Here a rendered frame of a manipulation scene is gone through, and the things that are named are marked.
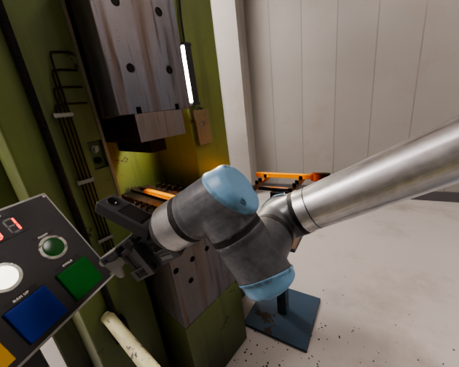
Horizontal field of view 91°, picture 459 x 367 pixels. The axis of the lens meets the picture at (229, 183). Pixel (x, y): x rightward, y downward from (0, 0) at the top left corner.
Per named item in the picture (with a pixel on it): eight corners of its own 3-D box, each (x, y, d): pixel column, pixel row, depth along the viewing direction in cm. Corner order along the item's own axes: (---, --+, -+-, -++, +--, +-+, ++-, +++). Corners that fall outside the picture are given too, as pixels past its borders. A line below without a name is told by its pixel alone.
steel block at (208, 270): (239, 276, 123) (229, 202, 109) (186, 329, 97) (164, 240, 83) (177, 245, 159) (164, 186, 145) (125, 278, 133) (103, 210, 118)
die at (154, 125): (186, 133, 92) (181, 108, 89) (140, 143, 78) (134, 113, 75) (135, 135, 118) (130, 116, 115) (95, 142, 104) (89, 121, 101)
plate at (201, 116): (212, 142, 120) (207, 108, 115) (199, 145, 114) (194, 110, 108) (209, 142, 121) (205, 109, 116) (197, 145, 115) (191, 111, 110)
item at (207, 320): (247, 337, 138) (239, 276, 123) (202, 398, 112) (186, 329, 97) (189, 297, 174) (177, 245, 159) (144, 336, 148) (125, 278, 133)
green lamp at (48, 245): (70, 251, 54) (63, 236, 52) (46, 262, 51) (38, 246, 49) (65, 247, 56) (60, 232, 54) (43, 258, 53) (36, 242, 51)
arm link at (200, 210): (256, 224, 30) (215, 163, 30) (191, 257, 36) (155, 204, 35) (267, 202, 39) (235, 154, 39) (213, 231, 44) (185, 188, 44)
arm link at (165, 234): (157, 209, 35) (184, 187, 44) (138, 222, 37) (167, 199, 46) (191, 253, 36) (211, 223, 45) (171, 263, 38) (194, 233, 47)
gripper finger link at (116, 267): (105, 289, 48) (131, 274, 44) (87, 268, 47) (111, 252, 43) (116, 278, 50) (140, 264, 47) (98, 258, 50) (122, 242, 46)
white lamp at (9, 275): (25, 282, 45) (15, 264, 43) (-8, 298, 42) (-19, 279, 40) (22, 276, 47) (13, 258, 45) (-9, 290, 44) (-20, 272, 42)
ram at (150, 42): (205, 106, 98) (190, -5, 85) (119, 116, 71) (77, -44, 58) (154, 113, 125) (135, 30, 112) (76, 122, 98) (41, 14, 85)
